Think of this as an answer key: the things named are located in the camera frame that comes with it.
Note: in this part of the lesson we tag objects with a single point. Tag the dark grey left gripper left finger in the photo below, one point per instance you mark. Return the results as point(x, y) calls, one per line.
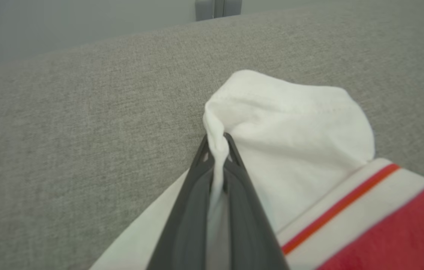
point(185, 225)

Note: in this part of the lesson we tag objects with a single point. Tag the red shorts with white stripes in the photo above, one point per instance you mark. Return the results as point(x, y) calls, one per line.
point(290, 131)

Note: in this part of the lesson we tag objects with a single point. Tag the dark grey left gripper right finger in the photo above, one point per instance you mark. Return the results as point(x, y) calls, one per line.
point(249, 232)

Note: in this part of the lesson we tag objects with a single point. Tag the grey metal frame post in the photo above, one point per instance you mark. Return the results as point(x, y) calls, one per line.
point(206, 9)

